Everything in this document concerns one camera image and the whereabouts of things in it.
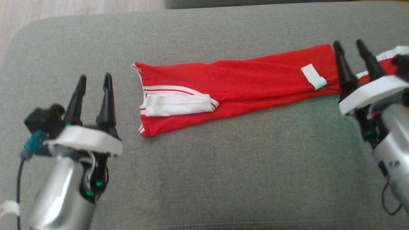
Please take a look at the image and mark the white cable label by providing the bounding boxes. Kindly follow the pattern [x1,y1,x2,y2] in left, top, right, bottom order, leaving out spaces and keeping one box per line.
[0,200,20,218]

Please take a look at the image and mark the red shirt with white trim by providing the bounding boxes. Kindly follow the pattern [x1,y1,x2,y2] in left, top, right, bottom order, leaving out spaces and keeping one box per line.
[131,44,344,138]

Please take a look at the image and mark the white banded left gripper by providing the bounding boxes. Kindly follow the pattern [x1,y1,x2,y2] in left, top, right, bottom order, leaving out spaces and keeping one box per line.
[44,73,123,157]

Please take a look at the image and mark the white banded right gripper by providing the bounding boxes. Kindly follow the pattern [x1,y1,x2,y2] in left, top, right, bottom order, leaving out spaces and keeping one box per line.
[333,39,409,116]

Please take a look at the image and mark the red shorts with white stripe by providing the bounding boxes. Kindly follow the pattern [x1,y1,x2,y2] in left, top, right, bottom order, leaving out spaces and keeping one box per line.
[355,46,409,84]

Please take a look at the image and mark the large grey sofa seat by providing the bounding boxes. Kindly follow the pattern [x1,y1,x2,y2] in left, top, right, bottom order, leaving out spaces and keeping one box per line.
[0,2,409,230]

